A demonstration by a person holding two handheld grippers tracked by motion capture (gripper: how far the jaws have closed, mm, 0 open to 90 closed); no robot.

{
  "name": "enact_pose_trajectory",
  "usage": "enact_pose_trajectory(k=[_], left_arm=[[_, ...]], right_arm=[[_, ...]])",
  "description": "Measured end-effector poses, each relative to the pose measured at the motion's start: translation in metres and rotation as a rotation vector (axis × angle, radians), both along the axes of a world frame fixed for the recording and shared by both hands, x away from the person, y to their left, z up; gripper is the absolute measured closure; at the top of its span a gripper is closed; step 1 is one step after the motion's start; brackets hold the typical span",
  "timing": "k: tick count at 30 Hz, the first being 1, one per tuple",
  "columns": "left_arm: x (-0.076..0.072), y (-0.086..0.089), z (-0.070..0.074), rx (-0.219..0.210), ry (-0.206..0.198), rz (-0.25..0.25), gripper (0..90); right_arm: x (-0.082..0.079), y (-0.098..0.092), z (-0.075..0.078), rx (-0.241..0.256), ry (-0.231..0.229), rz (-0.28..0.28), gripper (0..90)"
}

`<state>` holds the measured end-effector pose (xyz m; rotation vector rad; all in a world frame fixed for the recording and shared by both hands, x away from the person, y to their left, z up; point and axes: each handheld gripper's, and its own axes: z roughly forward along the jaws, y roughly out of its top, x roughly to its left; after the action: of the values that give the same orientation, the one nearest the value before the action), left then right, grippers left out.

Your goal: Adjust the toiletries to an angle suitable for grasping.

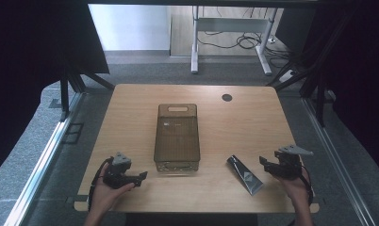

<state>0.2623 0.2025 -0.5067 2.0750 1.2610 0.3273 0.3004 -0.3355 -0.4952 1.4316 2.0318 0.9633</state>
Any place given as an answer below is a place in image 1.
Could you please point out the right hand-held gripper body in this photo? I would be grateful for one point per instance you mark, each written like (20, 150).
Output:
(288, 168)

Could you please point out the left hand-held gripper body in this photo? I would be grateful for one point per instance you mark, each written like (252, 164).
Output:
(120, 180)

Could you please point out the person's left hand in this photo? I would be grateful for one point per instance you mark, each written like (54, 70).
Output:
(104, 196)

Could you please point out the person's right hand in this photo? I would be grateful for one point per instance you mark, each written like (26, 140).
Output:
(299, 190)

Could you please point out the black and silver tube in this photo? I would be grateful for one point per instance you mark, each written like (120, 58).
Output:
(245, 175)

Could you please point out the transparent brown plastic bin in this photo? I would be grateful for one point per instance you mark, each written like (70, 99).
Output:
(177, 138)

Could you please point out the round black table grommet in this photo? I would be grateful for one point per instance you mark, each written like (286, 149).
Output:
(227, 97)

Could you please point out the black metal stand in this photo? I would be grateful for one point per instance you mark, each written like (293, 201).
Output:
(68, 91)
(307, 84)

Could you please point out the white power strip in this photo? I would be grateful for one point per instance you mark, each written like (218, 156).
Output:
(287, 75)

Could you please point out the black curtain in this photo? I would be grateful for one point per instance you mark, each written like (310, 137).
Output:
(354, 62)
(30, 62)

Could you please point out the aluminium frame rail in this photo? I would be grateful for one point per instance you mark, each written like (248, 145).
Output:
(333, 160)
(41, 163)

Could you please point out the white metal desk frame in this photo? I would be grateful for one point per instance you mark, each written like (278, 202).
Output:
(231, 24)

